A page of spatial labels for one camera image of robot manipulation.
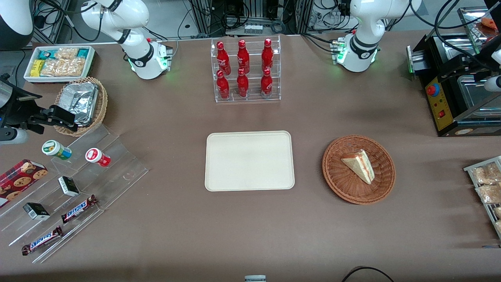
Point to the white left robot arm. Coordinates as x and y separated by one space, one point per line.
362 23

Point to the teal snack packet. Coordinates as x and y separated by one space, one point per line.
46 54
83 53

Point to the black hot food machine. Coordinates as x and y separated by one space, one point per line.
440 107

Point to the large clear cracker bag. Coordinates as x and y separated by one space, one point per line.
64 67

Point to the Snickers bar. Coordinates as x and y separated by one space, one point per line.
78 209
42 240

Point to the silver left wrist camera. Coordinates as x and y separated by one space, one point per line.
494 84

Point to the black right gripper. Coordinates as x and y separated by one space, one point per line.
17 110

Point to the steel food pan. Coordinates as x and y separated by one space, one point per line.
456 44
471 92

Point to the clear bagged pastry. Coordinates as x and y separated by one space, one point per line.
487 173
490 193
498 212
498 227

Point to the triangular sandwich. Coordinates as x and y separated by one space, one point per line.
362 166

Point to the tray of packaged snacks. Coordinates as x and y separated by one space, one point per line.
471 169

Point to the small clear cracker bag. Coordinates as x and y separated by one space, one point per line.
66 53

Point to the red lid yogurt cup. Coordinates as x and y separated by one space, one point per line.
96 156

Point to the green lid yogurt cup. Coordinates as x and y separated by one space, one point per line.
54 149

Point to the red emergency stop button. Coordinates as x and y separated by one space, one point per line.
432 90

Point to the aluminium foil containers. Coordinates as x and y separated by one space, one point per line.
80 102

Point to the red cookie box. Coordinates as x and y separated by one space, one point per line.
19 180

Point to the white power strip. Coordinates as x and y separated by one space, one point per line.
253 28

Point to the cream plastic tray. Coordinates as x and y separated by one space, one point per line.
249 160

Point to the light wicker basket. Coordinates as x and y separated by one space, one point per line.
102 105

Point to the yellow snack packet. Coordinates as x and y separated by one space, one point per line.
37 67

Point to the grey object at table edge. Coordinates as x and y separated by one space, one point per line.
255 279

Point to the red soda bottle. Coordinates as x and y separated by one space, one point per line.
223 87
243 56
242 85
266 84
224 58
267 55

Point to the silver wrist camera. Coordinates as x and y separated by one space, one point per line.
494 84
13 136

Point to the orange fried food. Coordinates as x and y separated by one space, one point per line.
490 22

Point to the small black box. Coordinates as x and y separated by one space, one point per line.
36 211
68 186

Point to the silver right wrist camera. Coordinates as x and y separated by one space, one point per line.
13 136

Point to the white snack bin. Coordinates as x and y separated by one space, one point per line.
91 62

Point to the brown wicker basket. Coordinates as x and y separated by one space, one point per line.
352 188

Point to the clear acrylic stepped display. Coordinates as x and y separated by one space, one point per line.
117 172

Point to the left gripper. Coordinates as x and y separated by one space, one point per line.
485 56

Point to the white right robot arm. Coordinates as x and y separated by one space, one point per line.
137 15

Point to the clear acrylic bottle rack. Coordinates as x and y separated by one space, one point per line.
252 98

